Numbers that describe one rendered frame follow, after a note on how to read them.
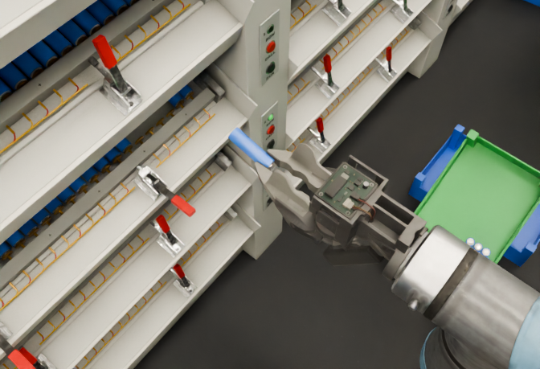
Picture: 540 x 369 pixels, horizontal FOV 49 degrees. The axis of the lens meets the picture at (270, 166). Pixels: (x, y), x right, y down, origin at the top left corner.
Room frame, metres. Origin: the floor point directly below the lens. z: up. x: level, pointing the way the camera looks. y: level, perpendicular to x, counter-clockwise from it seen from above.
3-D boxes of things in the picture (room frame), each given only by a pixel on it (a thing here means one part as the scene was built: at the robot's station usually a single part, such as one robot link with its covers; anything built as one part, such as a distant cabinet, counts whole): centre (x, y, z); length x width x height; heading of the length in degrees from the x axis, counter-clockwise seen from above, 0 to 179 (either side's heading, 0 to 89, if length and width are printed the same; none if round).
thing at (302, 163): (0.39, -0.04, 0.66); 0.09 x 0.03 x 0.06; 46
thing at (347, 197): (0.30, -0.11, 0.66); 0.12 x 0.08 x 0.09; 51
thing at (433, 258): (0.25, -0.17, 0.66); 0.10 x 0.05 x 0.09; 141
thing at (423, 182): (0.70, -0.52, 0.04); 0.30 x 0.20 x 0.08; 50
